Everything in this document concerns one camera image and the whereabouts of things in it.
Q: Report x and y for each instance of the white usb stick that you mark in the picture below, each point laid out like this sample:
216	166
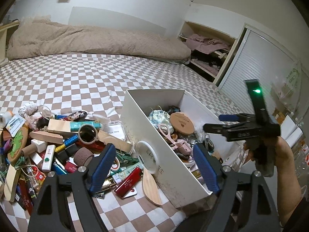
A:
47	161

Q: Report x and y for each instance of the brown bandage roll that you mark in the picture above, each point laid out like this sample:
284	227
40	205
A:
83	156

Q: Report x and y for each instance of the checkered bed sheet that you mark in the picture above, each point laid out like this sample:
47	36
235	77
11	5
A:
97	84

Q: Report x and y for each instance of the beige rumpled duvet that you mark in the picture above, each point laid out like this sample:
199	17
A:
40	36

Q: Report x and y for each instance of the round cork coaster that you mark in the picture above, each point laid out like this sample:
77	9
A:
182	123

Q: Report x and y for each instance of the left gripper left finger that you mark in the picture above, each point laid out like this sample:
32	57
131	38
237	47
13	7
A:
51	211

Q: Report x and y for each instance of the wall closet niche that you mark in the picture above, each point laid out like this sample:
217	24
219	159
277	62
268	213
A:
212	50

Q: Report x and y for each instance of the pink scissors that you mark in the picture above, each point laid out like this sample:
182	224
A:
180	145

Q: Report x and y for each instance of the dark red long lighter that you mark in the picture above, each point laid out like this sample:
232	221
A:
25	196

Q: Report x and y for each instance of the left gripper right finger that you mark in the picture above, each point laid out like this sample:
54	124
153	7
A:
257	210

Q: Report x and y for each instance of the white storage box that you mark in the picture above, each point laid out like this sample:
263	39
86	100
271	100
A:
176	181

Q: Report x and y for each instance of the wooden paddle board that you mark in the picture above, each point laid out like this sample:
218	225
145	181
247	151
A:
11	183

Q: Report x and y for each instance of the red lighter near edge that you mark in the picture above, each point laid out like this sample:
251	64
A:
129	182

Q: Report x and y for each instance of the person's right hand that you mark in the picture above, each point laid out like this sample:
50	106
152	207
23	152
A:
284	160

